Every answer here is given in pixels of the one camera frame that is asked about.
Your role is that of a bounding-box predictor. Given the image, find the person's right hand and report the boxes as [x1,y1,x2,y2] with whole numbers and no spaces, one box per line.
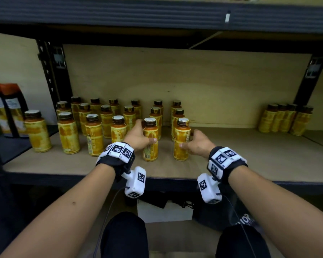
[179,129,217,159]

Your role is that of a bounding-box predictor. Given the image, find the person's left hand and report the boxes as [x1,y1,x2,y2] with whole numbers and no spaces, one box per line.
[123,119,158,152]

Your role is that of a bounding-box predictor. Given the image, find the group of rearranged yellow jars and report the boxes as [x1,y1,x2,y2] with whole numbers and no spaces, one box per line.
[24,96,186,157]

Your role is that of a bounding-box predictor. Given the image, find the wooden shelf with black frame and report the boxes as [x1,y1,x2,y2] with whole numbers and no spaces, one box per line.
[0,0,323,258]

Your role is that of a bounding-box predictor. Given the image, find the row of yellow jars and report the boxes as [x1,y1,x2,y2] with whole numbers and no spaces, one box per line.
[290,105,314,137]
[258,104,278,134]

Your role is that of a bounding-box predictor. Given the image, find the person's right forearm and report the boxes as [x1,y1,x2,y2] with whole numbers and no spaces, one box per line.
[228,165,323,258]

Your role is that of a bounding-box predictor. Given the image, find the person's left forearm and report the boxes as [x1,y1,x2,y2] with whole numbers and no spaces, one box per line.
[0,163,116,258]

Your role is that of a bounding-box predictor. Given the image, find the person's right leg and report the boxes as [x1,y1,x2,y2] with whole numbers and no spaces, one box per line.
[215,224,271,258]

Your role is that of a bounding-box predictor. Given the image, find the black marker wrist band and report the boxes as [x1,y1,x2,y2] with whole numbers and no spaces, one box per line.
[206,146,249,185]
[95,142,136,182]

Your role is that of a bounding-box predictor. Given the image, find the black flask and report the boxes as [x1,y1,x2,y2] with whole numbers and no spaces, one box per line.
[123,195,138,207]

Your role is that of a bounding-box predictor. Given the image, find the black pouch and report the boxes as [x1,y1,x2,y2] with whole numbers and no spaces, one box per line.
[139,192,169,209]

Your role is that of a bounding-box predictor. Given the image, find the black printed bag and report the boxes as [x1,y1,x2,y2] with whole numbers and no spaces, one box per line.
[192,185,262,234]

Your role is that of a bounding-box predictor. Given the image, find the white box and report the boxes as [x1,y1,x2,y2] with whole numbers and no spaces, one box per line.
[137,199,194,223]

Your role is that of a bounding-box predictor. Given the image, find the orange-capped shampoo bottles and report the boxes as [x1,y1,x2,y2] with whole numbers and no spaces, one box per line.
[0,83,29,138]

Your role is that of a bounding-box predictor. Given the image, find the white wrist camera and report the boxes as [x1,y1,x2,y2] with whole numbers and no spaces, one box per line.
[197,173,223,205]
[122,166,147,199]

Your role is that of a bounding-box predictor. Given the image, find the black strap bag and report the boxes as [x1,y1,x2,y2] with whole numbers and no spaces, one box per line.
[172,195,197,210]

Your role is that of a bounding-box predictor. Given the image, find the black camera cable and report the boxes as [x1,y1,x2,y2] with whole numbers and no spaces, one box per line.
[93,186,130,258]
[216,193,256,258]

